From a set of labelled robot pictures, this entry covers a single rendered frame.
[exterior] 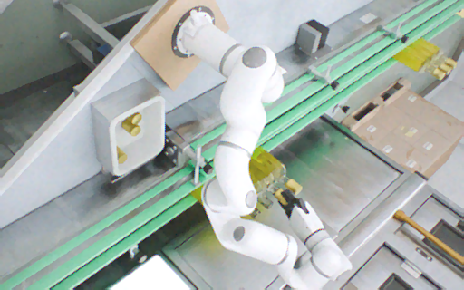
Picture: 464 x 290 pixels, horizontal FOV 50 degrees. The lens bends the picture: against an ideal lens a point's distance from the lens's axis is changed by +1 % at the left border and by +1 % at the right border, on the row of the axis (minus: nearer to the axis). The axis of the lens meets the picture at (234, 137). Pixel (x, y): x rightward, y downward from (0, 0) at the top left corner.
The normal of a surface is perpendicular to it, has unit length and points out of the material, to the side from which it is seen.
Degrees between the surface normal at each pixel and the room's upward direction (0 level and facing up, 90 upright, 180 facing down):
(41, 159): 0
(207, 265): 90
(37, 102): 90
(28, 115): 90
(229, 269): 90
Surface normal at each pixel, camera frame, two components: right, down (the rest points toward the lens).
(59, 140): 0.70, 0.57
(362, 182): 0.11, -0.69
